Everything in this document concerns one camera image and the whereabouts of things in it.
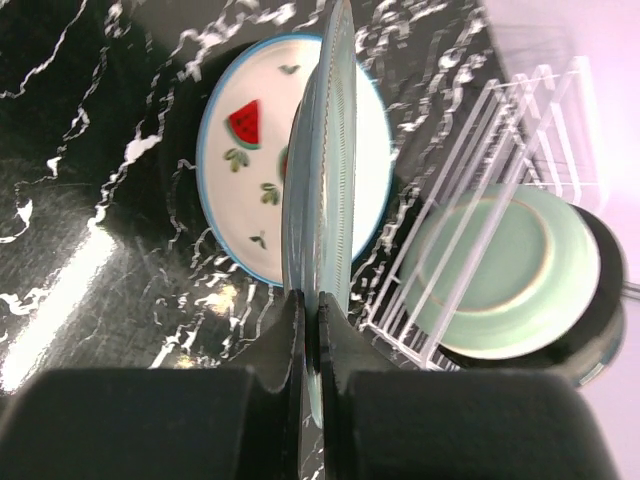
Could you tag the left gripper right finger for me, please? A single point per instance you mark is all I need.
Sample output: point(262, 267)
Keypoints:
point(381, 422)

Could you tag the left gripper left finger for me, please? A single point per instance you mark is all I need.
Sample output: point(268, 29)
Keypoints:
point(238, 421)

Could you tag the mint green floral plate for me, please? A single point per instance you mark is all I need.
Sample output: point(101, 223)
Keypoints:
point(537, 277)

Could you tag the black plate with colour stripes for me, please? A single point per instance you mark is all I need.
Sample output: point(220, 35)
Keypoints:
point(594, 341)

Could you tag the large teal bottom plate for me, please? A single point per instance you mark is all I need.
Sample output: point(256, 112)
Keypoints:
point(318, 201)

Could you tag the white watermelon plate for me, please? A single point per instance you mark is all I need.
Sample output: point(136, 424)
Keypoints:
point(241, 151)

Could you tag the white wire dish rack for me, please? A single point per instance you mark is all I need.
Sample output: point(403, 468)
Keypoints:
point(540, 129)

